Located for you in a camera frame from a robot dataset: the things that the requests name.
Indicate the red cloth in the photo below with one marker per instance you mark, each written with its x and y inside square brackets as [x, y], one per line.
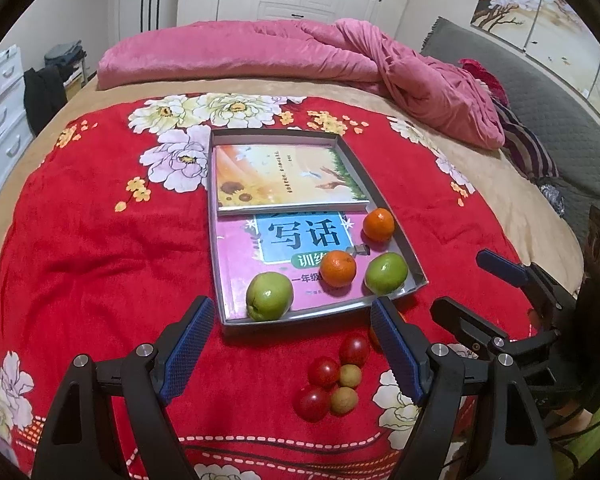
[485, 75]

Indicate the red cherry tomato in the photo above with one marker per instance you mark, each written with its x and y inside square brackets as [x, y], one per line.
[311, 403]
[323, 371]
[355, 350]

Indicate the grey patterned cloth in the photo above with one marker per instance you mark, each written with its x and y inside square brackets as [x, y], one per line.
[552, 200]

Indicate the red floral blanket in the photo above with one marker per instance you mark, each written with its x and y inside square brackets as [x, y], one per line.
[105, 260]

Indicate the grey quilted headboard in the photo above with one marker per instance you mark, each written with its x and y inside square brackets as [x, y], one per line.
[570, 125]

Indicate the striped pillow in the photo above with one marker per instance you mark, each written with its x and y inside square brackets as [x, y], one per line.
[530, 150]

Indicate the grey cardboard tray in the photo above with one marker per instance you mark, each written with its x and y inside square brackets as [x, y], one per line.
[305, 317]

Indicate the beige bed sheet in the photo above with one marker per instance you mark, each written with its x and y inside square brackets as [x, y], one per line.
[520, 195]

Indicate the sunflower cover book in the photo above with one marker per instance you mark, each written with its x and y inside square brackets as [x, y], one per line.
[280, 175]

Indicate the pile of folded clothes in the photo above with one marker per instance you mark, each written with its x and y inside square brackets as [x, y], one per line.
[65, 55]

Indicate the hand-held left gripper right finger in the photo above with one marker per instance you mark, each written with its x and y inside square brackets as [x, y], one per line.
[397, 350]

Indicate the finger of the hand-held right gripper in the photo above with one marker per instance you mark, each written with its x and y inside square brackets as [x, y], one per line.
[460, 320]
[500, 262]

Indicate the black clothing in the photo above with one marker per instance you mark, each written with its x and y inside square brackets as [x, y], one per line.
[42, 95]

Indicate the brown longan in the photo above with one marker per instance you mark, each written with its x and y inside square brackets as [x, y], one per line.
[343, 400]
[350, 375]

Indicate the floral wall painting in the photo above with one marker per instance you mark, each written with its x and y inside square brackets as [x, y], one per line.
[510, 5]

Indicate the green jujube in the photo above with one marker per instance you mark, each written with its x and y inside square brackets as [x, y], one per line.
[269, 296]
[386, 273]

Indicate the pink quilt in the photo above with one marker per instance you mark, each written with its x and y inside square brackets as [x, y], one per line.
[230, 45]

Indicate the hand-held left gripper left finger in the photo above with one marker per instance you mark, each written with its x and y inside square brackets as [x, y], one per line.
[187, 355]

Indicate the orange mandarin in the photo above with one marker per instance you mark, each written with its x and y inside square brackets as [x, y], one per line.
[374, 336]
[378, 223]
[338, 268]

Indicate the white drawer cabinet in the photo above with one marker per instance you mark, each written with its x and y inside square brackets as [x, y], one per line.
[2, 125]

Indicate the pink book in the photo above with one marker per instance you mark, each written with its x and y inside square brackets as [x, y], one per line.
[230, 260]

